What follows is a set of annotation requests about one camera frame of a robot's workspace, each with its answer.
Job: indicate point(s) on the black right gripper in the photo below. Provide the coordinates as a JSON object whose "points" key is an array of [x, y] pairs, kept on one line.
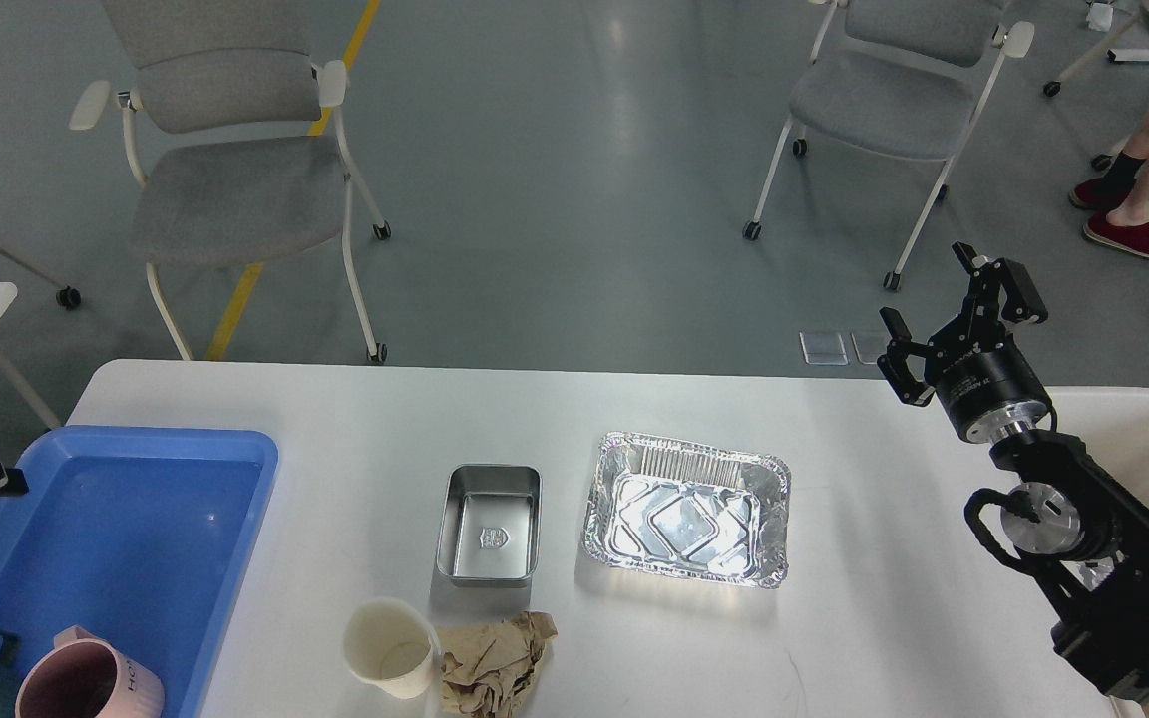
{"points": [[981, 391]]}

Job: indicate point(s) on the aluminium foil tray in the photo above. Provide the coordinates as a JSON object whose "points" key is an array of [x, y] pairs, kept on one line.
{"points": [[669, 507]]}

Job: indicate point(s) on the stainless steel rectangular tray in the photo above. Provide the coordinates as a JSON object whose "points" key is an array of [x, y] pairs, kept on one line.
{"points": [[490, 527]]}

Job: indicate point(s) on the white paper cup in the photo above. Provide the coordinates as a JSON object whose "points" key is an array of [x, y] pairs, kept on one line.
{"points": [[391, 645]]}

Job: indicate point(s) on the pink ribbed mug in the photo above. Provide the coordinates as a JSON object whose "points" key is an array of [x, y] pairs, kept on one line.
{"points": [[85, 676]]}

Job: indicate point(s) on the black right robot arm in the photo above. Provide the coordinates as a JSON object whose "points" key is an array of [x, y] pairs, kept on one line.
{"points": [[1068, 525]]}

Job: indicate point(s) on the grey chair right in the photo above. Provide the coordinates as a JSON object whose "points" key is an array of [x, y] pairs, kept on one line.
{"points": [[907, 80]]}

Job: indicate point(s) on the grey chair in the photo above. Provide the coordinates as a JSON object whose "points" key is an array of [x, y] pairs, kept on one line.
{"points": [[210, 64], [907, 80]]}

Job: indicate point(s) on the crumpled brown paper napkin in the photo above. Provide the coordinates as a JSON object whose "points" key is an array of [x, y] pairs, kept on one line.
{"points": [[490, 669]]}

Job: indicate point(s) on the grey chair left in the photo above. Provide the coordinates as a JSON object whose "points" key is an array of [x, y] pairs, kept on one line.
{"points": [[210, 64]]}

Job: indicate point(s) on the blue plastic bin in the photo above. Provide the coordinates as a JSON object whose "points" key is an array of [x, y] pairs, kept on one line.
{"points": [[141, 536]]}

